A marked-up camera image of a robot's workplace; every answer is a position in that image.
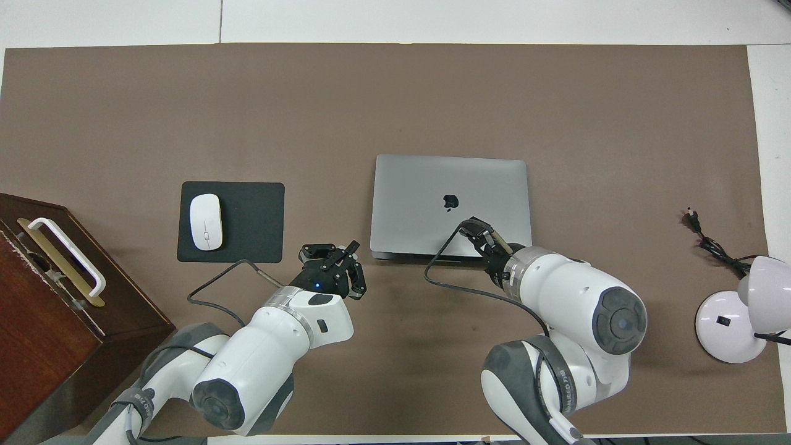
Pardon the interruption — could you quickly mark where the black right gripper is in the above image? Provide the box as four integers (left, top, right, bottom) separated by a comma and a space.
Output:
460, 217, 514, 288

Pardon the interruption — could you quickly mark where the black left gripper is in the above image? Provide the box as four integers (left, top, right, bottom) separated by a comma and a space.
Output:
289, 240, 367, 300

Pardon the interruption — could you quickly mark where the silver laptop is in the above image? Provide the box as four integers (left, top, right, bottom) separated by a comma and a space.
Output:
370, 154, 533, 261

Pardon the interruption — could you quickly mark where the black mouse pad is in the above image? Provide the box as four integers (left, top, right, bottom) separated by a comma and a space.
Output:
177, 181, 286, 263

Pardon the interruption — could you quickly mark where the white computer mouse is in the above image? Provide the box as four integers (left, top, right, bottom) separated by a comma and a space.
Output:
189, 193, 223, 252

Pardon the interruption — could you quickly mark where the brown table mat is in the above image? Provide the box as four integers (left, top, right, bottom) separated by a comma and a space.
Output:
0, 43, 785, 436

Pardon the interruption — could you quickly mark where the white desk lamp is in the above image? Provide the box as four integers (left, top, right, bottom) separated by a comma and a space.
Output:
695, 255, 791, 364

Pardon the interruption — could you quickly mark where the dark wooden box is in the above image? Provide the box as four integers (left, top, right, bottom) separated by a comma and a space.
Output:
0, 193, 176, 441

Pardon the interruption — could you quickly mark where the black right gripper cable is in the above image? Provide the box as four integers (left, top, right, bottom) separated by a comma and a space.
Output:
424, 221, 551, 337

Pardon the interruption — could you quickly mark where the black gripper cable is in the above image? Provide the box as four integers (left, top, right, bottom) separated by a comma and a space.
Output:
187, 258, 291, 328
424, 221, 551, 337

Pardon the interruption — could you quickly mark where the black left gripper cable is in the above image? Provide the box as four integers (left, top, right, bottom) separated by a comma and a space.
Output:
187, 258, 291, 328

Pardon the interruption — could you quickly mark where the black lamp power cable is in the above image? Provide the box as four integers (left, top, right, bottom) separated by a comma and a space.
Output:
685, 208, 751, 279

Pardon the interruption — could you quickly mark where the brass handle plate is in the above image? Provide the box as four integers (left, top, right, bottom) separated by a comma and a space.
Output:
17, 218, 106, 308

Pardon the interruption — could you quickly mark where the white box handle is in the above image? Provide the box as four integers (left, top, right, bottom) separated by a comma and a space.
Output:
28, 217, 107, 296

